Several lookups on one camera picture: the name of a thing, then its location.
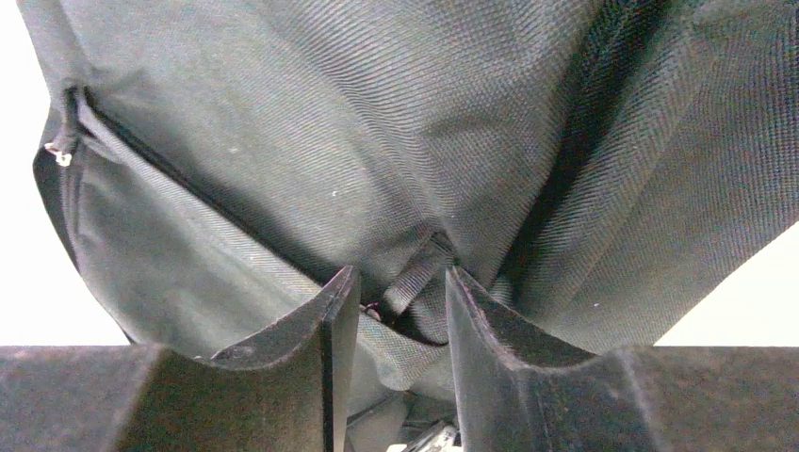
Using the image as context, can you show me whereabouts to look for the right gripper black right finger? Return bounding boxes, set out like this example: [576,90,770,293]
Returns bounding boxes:
[446,267,798,451]

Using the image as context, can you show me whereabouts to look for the black student backpack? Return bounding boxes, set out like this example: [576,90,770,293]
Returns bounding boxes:
[18,1,798,412]

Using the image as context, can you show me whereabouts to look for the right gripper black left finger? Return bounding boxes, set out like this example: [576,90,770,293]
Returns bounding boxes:
[1,267,360,451]

